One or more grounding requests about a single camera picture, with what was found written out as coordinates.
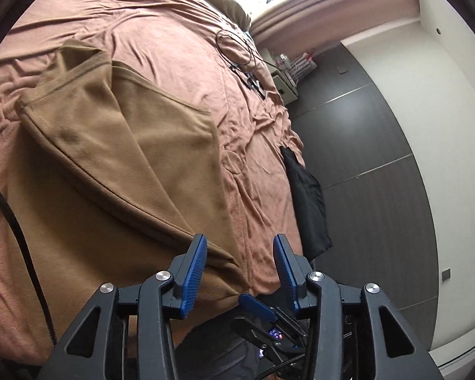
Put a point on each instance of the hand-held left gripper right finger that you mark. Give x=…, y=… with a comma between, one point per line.
x=285, y=273

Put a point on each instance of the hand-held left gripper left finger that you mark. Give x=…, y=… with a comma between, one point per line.
x=194, y=277

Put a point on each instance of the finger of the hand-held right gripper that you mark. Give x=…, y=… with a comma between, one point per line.
x=255, y=305
x=245, y=328

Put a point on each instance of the brown printed t-shirt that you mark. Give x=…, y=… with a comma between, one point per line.
x=122, y=146

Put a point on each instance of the person's dark clothing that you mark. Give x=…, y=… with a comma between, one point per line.
x=213, y=352

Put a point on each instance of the black cloth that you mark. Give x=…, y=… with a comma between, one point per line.
x=306, y=206

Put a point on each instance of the bed with brown sheet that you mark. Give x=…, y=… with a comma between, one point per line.
x=182, y=47

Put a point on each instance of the pink curtain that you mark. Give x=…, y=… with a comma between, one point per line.
x=320, y=19

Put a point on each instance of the wall socket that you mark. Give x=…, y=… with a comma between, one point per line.
x=446, y=274

